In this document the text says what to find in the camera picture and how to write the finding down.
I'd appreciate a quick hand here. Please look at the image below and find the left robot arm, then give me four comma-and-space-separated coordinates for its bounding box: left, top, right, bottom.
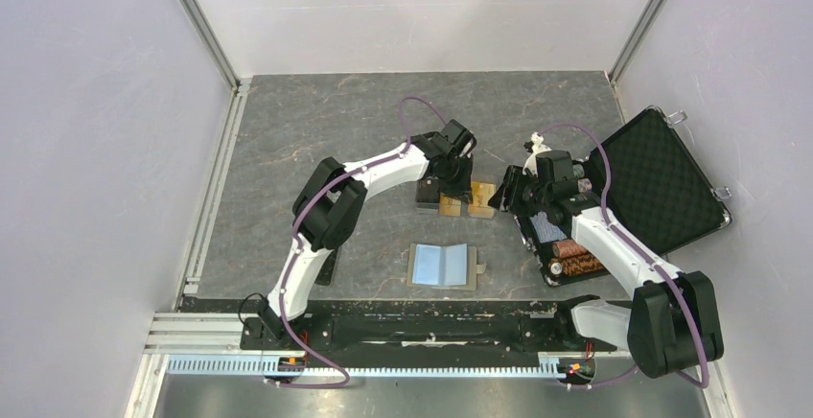
258, 120, 476, 349

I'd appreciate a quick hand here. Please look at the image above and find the black card stack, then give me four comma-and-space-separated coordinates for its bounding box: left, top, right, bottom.
414, 178, 441, 214

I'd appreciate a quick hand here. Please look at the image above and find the purple yellow chip stack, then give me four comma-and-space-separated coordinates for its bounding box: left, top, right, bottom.
576, 178, 592, 194

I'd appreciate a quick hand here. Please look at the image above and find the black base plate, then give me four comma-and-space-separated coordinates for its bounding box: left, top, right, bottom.
238, 299, 614, 370

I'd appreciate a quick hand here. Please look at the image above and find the gold card stack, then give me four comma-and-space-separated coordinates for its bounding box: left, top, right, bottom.
467, 181, 496, 219
438, 195, 462, 217

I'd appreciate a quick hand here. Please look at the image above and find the black poker chip case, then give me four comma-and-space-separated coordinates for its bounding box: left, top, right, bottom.
513, 106, 732, 287

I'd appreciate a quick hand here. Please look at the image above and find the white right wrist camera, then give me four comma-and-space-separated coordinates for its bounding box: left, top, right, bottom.
523, 132, 551, 176

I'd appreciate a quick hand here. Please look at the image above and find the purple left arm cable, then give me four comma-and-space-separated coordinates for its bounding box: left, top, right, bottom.
238, 96, 449, 391

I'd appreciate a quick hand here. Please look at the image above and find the purple green chip stack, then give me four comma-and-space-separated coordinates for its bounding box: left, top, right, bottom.
572, 163, 586, 179

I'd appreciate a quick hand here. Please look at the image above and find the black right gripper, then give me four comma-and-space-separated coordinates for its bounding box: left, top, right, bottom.
489, 165, 552, 218

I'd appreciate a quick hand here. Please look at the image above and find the brown orange chip stack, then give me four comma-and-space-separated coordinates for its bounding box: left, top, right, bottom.
547, 254, 605, 277

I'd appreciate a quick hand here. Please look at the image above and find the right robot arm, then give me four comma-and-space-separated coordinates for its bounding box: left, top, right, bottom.
489, 151, 724, 388

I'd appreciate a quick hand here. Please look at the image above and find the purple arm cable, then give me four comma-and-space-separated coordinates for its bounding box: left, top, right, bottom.
238, 96, 449, 391
536, 123, 712, 391

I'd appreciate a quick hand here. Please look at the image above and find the blue playing card deck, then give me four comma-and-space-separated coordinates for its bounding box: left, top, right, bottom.
530, 212, 568, 244

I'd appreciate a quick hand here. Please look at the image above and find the beige leather card holder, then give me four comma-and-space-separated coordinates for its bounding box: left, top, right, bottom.
406, 244, 487, 291

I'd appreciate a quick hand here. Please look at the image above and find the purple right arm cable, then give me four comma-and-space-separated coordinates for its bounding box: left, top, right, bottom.
536, 123, 712, 391

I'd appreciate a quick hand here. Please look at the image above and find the clear acrylic card tray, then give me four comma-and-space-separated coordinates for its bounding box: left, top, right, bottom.
414, 178, 497, 219

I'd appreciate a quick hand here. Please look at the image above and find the black glitter stick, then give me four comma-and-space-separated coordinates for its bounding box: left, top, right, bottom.
314, 248, 340, 287

